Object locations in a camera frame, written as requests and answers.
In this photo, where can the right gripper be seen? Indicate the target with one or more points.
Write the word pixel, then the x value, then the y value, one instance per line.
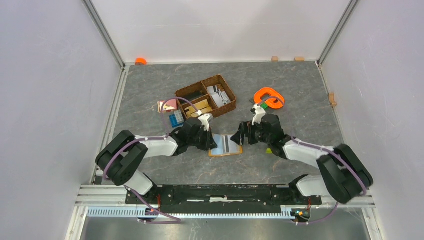
pixel 246 127

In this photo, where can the wooden clip on wall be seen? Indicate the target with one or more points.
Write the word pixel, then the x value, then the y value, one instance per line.
pixel 332 99

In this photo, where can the wooden block left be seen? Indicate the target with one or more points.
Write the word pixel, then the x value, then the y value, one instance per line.
pixel 274 59

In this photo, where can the orange tape roll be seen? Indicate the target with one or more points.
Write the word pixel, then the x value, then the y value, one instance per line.
pixel 140 61

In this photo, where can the green toy brick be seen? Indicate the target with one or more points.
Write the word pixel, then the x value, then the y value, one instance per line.
pixel 264 106

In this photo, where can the orange plastic ring toy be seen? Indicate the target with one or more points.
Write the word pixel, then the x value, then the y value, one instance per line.
pixel 270 97

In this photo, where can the yellow leather card holder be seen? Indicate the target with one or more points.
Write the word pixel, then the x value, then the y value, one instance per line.
pixel 225 146

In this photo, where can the gold VIP cards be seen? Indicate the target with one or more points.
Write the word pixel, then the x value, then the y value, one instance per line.
pixel 202 107

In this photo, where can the wooden block right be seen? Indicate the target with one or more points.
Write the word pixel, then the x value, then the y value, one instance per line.
pixel 299 59

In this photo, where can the pink card box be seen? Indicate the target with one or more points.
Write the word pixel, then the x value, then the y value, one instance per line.
pixel 168 107

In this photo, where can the silver cards pile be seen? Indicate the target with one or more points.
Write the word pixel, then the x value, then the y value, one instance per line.
pixel 219 96

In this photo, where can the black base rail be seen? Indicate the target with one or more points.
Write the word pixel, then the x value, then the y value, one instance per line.
pixel 226 198

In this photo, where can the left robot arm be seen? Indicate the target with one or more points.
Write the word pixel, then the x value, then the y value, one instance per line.
pixel 121 158

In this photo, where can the brown woven basket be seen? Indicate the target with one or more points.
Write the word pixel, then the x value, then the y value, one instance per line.
pixel 202 86

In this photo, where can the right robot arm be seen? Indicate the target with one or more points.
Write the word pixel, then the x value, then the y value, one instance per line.
pixel 342 174

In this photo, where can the wooden block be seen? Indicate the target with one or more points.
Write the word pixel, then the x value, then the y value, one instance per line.
pixel 274 59
pixel 299 59

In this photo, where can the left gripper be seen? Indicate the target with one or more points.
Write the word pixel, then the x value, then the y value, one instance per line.
pixel 210 143

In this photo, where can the black cards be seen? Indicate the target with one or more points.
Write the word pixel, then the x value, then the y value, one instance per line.
pixel 193 95

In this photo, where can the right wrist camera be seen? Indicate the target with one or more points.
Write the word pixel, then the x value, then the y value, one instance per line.
pixel 258 113

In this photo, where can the blue toy brick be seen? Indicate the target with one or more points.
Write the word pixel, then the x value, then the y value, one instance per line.
pixel 176 119

